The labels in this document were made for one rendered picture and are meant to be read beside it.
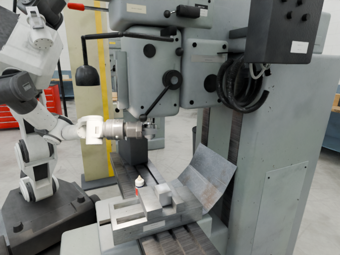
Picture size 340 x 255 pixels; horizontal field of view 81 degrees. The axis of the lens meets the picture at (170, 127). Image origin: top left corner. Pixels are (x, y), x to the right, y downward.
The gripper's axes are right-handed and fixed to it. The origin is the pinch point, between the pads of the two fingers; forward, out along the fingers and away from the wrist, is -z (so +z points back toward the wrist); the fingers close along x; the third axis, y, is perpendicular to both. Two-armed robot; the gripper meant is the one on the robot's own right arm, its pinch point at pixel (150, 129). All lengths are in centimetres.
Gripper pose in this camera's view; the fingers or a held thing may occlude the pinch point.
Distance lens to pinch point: 86.1
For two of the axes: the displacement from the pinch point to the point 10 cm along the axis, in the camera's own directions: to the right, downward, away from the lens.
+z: -10.0, 0.0, -1.0
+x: -0.9, -3.0, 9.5
